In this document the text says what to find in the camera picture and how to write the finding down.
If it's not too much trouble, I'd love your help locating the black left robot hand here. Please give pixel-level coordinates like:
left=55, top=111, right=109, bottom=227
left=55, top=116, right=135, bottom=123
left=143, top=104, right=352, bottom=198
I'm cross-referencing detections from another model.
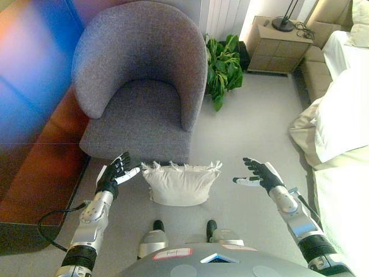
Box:
left=96, top=152, right=142, bottom=200

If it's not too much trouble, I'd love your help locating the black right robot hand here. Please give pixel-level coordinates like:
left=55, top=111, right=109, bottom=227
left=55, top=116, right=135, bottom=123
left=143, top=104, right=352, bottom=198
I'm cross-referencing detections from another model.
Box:
left=232, top=157, right=286, bottom=197

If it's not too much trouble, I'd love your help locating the white fringed pillow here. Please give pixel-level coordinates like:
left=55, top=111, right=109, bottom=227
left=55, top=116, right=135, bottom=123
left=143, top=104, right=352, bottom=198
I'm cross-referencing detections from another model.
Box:
left=140, top=160, right=223, bottom=207

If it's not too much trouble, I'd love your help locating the cream bed pillow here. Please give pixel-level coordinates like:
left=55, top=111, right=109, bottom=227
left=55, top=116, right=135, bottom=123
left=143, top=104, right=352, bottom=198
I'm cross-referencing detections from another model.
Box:
left=344, top=0, right=369, bottom=48

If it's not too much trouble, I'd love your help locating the silver right robot leg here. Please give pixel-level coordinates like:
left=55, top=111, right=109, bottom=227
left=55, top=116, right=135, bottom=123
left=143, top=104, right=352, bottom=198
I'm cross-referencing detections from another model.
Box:
left=206, top=219, right=245, bottom=248

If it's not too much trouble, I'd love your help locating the silver robot leg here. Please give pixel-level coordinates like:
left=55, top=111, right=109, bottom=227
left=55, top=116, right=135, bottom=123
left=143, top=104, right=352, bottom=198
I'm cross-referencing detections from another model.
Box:
left=206, top=219, right=245, bottom=248
left=137, top=219, right=170, bottom=260

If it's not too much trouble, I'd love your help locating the silver left robot leg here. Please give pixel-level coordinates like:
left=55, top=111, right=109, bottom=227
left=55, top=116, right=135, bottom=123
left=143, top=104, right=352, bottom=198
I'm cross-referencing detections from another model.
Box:
left=137, top=219, right=170, bottom=260

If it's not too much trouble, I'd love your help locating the bed with white bedding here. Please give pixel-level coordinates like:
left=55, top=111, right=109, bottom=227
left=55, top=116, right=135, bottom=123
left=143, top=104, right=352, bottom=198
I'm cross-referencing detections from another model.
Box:
left=289, top=30, right=369, bottom=277

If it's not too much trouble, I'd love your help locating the grey robot torso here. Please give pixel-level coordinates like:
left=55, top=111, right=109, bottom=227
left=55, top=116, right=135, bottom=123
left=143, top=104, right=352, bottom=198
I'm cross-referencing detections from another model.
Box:
left=119, top=244, right=312, bottom=277

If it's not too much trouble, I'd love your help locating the green leafy potted plant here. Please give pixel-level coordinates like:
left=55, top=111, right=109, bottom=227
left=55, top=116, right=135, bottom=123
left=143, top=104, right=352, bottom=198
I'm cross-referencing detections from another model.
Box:
left=204, top=33, right=248, bottom=112

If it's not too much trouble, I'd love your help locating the grey fabric armchair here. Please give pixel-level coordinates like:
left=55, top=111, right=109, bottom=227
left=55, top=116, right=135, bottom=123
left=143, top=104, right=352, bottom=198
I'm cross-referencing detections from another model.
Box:
left=71, top=1, right=208, bottom=165

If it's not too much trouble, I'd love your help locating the beige bedside cabinet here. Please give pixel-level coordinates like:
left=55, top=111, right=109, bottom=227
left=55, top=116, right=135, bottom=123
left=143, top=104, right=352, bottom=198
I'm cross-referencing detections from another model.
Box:
left=247, top=16, right=314, bottom=74

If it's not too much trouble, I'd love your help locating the black lamp base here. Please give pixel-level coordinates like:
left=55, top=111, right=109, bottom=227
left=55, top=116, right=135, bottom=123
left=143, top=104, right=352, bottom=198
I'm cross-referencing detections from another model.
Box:
left=271, top=0, right=299, bottom=32

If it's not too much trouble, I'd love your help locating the white pleated curtain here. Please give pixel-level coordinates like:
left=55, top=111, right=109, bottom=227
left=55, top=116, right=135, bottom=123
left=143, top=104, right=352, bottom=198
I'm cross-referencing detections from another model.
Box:
left=201, top=0, right=251, bottom=40

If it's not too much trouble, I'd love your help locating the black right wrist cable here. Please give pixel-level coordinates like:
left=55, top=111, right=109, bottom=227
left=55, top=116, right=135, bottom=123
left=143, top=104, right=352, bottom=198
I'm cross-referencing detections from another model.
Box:
left=288, top=187, right=322, bottom=223

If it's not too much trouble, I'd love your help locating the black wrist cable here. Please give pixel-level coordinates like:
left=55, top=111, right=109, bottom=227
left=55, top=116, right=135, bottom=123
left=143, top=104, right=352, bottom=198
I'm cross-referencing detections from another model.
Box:
left=37, top=201, right=87, bottom=252
left=288, top=187, right=322, bottom=223

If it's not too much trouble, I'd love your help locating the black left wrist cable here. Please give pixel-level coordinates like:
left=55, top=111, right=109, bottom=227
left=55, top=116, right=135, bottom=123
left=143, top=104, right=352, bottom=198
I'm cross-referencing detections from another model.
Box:
left=37, top=201, right=87, bottom=252

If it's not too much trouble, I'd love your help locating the beige upholstered bed frame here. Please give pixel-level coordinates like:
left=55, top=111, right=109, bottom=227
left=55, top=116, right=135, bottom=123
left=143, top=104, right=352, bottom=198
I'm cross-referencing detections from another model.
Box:
left=299, top=0, right=354, bottom=102

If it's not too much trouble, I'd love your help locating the black tangled lamp cord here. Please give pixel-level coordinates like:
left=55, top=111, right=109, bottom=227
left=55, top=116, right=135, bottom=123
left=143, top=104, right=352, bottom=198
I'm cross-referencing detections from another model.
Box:
left=293, top=21, right=315, bottom=38

